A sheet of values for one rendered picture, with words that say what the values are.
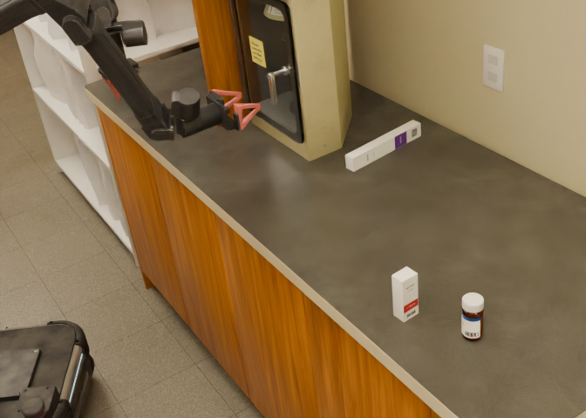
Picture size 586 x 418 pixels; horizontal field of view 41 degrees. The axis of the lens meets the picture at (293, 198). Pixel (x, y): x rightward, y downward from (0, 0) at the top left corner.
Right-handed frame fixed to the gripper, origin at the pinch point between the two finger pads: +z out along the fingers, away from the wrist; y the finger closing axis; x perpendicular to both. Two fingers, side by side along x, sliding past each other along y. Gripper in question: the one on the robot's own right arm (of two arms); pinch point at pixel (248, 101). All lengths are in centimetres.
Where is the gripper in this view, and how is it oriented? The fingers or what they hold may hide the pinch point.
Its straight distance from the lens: 205.4
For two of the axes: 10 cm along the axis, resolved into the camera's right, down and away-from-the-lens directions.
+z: 8.4, -3.8, 3.9
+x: 1.2, 8.3, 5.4
